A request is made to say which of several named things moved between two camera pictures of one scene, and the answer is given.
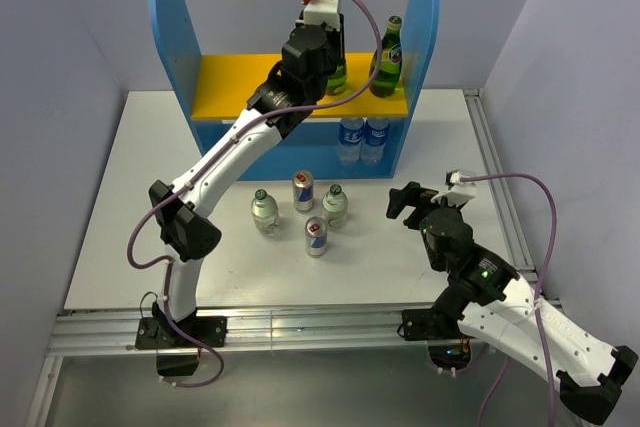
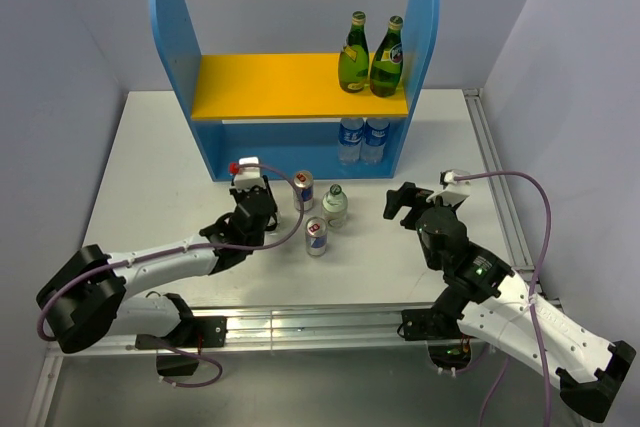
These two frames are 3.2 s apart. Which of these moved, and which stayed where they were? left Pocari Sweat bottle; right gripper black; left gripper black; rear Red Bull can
Moved: left gripper black
Stayed: right gripper black; left Pocari Sweat bottle; rear Red Bull can
